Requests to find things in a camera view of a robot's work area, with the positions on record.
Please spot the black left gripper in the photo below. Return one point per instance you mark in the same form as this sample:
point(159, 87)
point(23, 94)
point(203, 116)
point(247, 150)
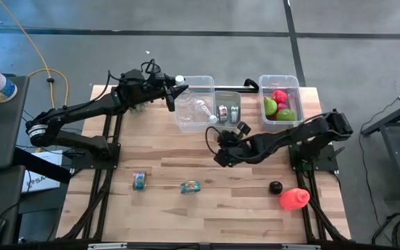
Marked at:
point(155, 87)

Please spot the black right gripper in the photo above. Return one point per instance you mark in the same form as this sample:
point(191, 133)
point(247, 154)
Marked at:
point(236, 149)

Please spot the silver tin can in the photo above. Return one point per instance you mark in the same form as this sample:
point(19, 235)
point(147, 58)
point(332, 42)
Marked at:
point(223, 114)

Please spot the green pear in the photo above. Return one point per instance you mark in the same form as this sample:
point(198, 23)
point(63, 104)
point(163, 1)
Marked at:
point(270, 106)

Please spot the blue label tin can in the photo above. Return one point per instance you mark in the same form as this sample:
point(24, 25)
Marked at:
point(190, 187)
point(139, 180)

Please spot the green apple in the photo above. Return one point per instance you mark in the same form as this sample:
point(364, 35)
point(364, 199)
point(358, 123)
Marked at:
point(286, 115)

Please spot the magenta pomegranate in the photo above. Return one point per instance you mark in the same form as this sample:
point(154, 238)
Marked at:
point(283, 106)

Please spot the red apple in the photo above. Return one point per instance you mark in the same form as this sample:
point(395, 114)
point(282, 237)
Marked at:
point(279, 96)

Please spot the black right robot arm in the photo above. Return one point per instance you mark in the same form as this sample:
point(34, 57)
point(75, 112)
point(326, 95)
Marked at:
point(307, 132)

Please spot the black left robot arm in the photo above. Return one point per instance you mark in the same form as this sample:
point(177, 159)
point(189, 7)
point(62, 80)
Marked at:
point(82, 109)

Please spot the clear plastic bin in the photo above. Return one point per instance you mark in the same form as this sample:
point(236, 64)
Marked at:
point(280, 81)
point(200, 81)

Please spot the green spiky plant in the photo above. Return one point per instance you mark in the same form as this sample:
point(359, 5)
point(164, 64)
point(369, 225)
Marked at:
point(139, 107)

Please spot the gray plastic bin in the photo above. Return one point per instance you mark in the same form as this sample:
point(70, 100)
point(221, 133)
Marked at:
point(227, 97)

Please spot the black round fruit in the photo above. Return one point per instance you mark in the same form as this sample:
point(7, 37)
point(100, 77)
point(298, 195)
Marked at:
point(275, 187)

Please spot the orange red squeeze bottle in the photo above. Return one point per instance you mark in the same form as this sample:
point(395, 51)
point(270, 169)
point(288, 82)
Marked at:
point(293, 198)

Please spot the white cardboard box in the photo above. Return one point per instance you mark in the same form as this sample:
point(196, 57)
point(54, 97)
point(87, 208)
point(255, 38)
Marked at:
point(43, 180)

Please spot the black metal table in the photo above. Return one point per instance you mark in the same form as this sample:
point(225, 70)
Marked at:
point(399, 146)

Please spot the black metal table frame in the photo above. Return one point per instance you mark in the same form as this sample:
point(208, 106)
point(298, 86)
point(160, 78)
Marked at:
point(248, 89)

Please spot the silver edge bracket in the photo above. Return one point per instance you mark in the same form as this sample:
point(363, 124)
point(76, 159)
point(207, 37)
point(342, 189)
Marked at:
point(300, 247)
point(108, 246)

